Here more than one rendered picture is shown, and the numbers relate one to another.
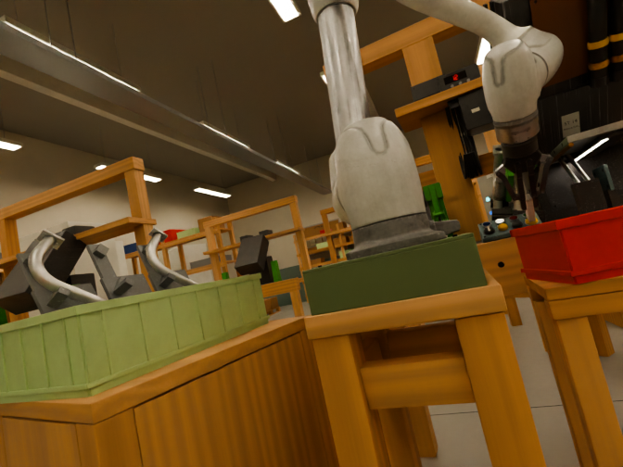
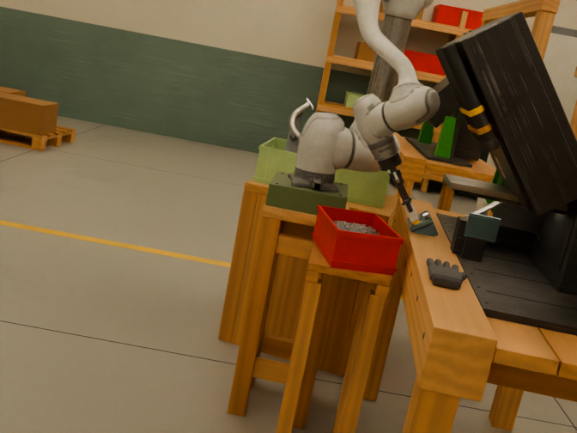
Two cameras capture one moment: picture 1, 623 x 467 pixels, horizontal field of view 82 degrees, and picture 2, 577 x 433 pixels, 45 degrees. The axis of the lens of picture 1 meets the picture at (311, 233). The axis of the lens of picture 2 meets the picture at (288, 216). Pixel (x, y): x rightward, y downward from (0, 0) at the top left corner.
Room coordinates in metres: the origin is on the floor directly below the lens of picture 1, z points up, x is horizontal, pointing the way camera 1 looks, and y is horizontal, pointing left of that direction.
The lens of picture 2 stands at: (-0.19, -2.63, 1.42)
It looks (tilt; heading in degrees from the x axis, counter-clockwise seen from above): 13 degrees down; 71
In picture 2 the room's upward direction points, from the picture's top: 11 degrees clockwise
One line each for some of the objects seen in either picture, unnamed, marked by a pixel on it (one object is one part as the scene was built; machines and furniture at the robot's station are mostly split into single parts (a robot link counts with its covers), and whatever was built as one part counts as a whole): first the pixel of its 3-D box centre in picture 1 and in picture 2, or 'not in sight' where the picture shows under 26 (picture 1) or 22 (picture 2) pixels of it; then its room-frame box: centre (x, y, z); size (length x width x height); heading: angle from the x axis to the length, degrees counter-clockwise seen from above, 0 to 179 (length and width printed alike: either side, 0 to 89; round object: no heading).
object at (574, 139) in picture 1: (580, 148); (510, 195); (1.09, -0.87, 1.11); 0.39 x 0.16 x 0.03; 158
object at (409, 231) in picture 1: (401, 233); (314, 178); (0.73, -0.18, 0.96); 0.22 x 0.18 x 0.06; 78
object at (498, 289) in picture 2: not in sight; (519, 265); (1.22, -0.84, 0.89); 1.10 x 0.42 x 0.02; 68
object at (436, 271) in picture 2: not in sight; (447, 273); (0.83, -1.06, 0.91); 0.20 x 0.11 x 0.03; 65
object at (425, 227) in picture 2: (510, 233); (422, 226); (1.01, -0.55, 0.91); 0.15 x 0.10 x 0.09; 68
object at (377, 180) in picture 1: (375, 172); (323, 142); (0.74, -0.16, 1.10); 0.18 x 0.16 x 0.22; 1
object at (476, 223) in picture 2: (606, 190); (479, 238); (1.03, -0.86, 0.97); 0.10 x 0.02 x 0.14; 158
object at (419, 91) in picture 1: (429, 90); not in sight; (1.53, -0.65, 1.59); 0.15 x 0.07 x 0.07; 68
